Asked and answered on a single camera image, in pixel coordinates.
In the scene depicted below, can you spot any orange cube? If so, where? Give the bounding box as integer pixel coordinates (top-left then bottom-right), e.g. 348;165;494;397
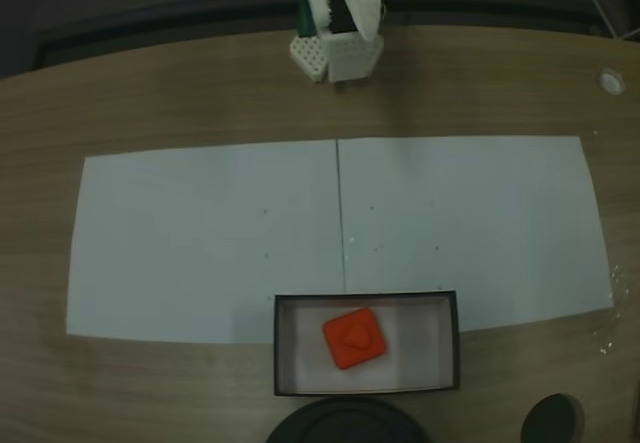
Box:
321;307;390;372

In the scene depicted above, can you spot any dark round table grommet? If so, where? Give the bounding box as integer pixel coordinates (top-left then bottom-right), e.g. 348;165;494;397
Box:
519;393;584;443

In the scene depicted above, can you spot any white paper sheet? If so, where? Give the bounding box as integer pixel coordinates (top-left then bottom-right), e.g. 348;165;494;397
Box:
336;135;616;334
66;138;347;347

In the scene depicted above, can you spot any brown cardboard box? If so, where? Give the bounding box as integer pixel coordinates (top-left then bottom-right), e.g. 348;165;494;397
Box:
272;290;462;397

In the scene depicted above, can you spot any black round-base stand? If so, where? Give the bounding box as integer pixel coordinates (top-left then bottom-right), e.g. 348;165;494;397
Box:
264;396;427;443

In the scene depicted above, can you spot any white round cap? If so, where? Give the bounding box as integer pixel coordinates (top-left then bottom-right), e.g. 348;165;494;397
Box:
598;68;626;97

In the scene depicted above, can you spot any white tubular chair frame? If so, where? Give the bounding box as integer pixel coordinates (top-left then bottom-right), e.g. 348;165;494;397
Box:
582;0;640;42

